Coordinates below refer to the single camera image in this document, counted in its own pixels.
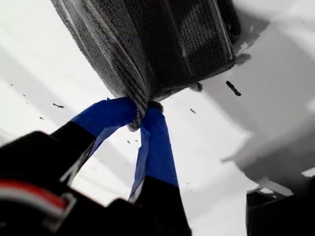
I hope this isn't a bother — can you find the grey striped towel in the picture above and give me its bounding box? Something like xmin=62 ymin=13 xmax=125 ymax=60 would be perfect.
xmin=50 ymin=0 xmax=242 ymax=131

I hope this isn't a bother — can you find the small black debris piece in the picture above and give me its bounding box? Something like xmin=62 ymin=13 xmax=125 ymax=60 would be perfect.
xmin=225 ymin=80 xmax=242 ymax=97

